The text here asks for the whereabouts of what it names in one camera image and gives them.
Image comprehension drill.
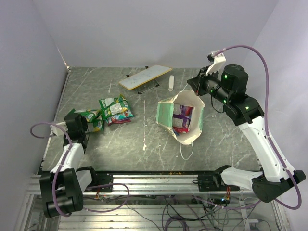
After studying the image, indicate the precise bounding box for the aluminium rail frame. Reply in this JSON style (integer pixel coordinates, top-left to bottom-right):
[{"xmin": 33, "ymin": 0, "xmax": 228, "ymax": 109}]
[{"xmin": 15, "ymin": 172, "xmax": 291, "ymax": 231}]

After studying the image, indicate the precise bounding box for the yellow framed whiteboard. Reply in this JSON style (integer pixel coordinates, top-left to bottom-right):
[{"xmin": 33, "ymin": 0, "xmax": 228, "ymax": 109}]
[{"xmin": 119, "ymin": 65, "xmax": 173, "ymax": 90}]

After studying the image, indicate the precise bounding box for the whiteboard wire stand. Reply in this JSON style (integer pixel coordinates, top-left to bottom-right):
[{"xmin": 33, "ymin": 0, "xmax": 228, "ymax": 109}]
[{"xmin": 125, "ymin": 66, "xmax": 159, "ymax": 95}]

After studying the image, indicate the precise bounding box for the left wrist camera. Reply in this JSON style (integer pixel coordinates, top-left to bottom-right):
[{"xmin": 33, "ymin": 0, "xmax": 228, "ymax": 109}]
[{"xmin": 50, "ymin": 122, "xmax": 68, "ymax": 136}]

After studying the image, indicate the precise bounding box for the green Fox's candy bag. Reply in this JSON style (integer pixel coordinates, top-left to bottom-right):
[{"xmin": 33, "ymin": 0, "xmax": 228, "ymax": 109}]
[{"xmin": 68, "ymin": 108, "xmax": 104, "ymax": 132}]

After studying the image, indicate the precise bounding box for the purple red candy bag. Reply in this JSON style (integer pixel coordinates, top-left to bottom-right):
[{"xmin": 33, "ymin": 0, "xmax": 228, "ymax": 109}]
[{"xmin": 106, "ymin": 118, "xmax": 131, "ymax": 126}]

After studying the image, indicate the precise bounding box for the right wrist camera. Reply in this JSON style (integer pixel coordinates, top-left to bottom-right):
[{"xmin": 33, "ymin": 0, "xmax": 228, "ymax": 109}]
[{"xmin": 206, "ymin": 51, "xmax": 226, "ymax": 76}]

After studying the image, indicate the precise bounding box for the teal Fox's mint bag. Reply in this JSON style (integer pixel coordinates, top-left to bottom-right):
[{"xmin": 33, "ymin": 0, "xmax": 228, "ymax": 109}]
[{"xmin": 105, "ymin": 110, "xmax": 134, "ymax": 121}]

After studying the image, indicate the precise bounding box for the large purple snack bag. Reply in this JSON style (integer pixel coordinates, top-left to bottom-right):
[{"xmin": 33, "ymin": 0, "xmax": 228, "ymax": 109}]
[{"xmin": 172, "ymin": 104, "xmax": 193, "ymax": 128}]

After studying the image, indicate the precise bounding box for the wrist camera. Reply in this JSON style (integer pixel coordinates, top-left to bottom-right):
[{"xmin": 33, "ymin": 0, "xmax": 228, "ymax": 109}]
[
  {"xmin": 50, "ymin": 122, "xmax": 68, "ymax": 136},
  {"xmin": 206, "ymin": 51, "xmax": 226, "ymax": 76}
]

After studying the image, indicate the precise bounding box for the decorated paper gift bag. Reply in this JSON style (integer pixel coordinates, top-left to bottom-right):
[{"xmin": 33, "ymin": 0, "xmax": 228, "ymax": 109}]
[{"xmin": 156, "ymin": 90, "xmax": 205, "ymax": 153}]

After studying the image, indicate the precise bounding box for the red snack packet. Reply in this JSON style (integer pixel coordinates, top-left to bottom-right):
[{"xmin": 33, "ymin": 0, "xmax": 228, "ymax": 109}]
[{"xmin": 173, "ymin": 127, "xmax": 189, "ymax": 134}]

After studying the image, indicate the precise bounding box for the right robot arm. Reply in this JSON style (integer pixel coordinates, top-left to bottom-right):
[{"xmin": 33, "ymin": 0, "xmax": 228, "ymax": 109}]
[{"xmin": 187, "ymin": 64, "xmax": 306, "ymax": 203}]

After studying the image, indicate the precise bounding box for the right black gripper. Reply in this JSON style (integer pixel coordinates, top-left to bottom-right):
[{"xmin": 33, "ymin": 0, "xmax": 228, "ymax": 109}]
[{"xmin": 188, "ymin": 65, "xmax": 231, "ymax": 104}]

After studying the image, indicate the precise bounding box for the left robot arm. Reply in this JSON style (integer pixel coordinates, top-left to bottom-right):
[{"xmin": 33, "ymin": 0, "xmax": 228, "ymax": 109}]
[{"xmin": 39, "ymin": 113, "xmax": 98, "ymax": 218}]

